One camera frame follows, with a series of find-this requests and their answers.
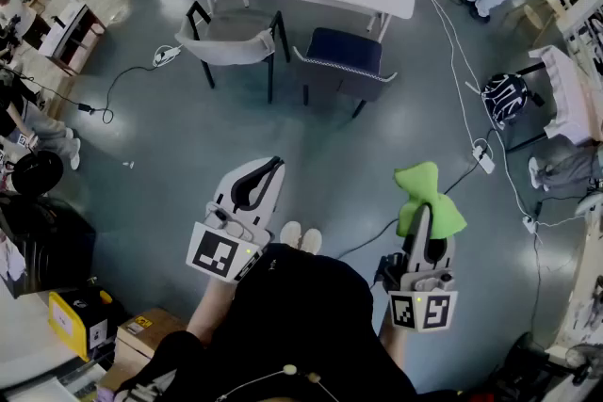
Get black floor cable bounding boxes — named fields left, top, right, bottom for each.
left=77, top=64, right=157, bottom=125

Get person's right white shoe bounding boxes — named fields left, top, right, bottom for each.
left=301, top=228, right=324, bottom=256

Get person's left white shoe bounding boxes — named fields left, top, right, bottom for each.
left=280, top=220, right=303, bottom=250

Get long white cable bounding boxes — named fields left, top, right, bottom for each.
left=413, top=0, right=536, bottom=222

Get yellow black case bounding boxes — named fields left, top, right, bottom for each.
left=48, top=286, right=120, bottom=363

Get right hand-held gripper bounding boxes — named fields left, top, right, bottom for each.
left=376, top=203, right=459, bottom=334

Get beige toggle cord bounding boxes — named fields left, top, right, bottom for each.
left=211, top=363, right=341, bottom=402

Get person's black clothing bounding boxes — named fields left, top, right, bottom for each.
left=112, top=242, right=418, bottom=402

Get brown side cabinet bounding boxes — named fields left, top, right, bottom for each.
left=37, top=3, right=107, bottom=77

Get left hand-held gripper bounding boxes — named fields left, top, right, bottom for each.
left=186, top=156, right=287, bottom=283

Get person's white shoe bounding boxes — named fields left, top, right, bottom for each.
left=280, top=220, right=303, bottom=250
left=301, top=228, right=324, bottom=256

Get grey fabric armchair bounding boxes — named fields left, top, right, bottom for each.
left=174, top=0, right=292, bottom=105

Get black bag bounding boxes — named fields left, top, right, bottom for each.
left=0, top=195, right=98, bottom=298

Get navy blue chair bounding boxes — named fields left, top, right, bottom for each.
left=292, top=26, right=399, bottom=119

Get cardboard box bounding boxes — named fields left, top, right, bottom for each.
left=98, top=308, right=189, bottom=392

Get patterned dark backpack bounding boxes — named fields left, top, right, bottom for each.
left=480, top=72, right=531, bottom=131

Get person's right forearm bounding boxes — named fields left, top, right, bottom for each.
left=379, top=313, right=409, bottom=373

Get green cleaning cloth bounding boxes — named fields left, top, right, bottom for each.
left=394, top=161, right=468, bottom=239

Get person's left forearm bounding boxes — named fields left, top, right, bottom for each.
left=186, top=278, right=237, bottom=350

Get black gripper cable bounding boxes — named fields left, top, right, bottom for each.
left=336, top=157, right=489, bottom=261

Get black round helmet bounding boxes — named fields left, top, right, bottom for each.
left=11, top=150, right=65, bottom=197

